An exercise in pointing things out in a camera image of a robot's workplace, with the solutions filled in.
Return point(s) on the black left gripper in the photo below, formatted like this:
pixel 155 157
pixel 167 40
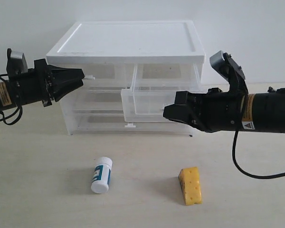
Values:
pixel 33 86

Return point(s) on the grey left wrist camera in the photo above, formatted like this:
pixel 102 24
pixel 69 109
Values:
pixel 16 62

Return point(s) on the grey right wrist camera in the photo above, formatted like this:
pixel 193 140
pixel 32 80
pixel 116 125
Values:
pixel 225 65

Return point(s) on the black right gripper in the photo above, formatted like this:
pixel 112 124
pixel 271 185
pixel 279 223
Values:
pixel 208 112

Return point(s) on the white pill bottle blue label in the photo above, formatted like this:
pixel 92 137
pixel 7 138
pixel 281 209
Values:
pixel 102 175

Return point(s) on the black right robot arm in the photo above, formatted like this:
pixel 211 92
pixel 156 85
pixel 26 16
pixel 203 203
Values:
pixel 262 112

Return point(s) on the yellow cheese wedge toy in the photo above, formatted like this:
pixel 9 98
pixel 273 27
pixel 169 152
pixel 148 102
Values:
pixel 189 180

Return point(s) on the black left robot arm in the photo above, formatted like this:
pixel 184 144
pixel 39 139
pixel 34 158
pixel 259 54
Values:
pixel 9 100

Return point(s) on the clear plastic bin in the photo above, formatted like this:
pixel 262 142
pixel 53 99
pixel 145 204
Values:
pixel 114 122
pixel 93 98

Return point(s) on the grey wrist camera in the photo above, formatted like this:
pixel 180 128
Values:
pixel 16 62
pixel 225 65

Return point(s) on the white plastic drawer cabinet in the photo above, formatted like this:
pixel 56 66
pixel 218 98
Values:
pixel 126 43

